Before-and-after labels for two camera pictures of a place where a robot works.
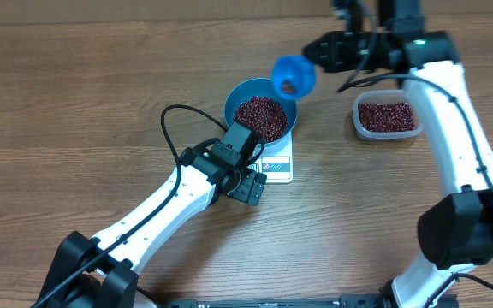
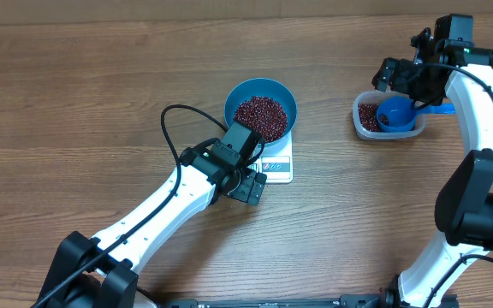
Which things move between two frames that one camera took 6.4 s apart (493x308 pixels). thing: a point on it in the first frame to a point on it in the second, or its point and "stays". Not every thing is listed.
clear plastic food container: [386, 115] stays
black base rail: [344, 301] stays
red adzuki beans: [263, 115] stays
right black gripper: [342, 48] to [401, 73]
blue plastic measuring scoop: [294, 76] to [396, 114]
